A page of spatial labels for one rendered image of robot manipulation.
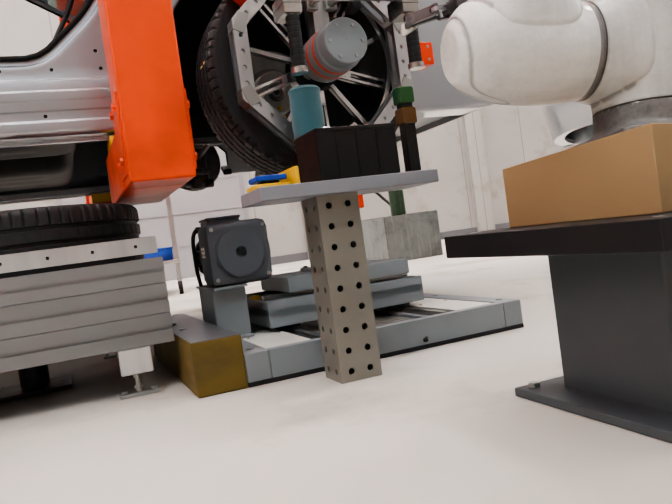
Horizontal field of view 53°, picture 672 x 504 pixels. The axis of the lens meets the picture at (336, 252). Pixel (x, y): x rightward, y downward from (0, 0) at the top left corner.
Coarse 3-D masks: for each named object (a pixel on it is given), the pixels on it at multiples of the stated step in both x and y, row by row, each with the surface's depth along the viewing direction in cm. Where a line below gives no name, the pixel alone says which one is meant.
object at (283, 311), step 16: (384, 288) 202; (400, 288) 204; (416, 288) 206; (256, 304) 200; (272, 304) 189; (288, 304) 191; (304, 304) 192; (384, 304) 202; (400, 304) 207; (256, 320) 202; (272, 320) 189; (288, 320) 190; (304, 320) 192
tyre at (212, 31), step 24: (216, 24) 191; (216, 48) 191; (216, 72) 191; (216, 96) 192; (216, 120) 203; (240, 120) 193; (240, 144) 201; (264, 144) 196; (264, 168) 210; (288, 168) 201
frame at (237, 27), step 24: (264, 0) 188; (240, 24) 185; (384, 24) 206; (240, 48) 185; (240, 72) 185; (408, 72) 205; (240, 96) 187; (264, 120) 192; (288, 120) 190; (384, 120) 201; (288, 144) 194
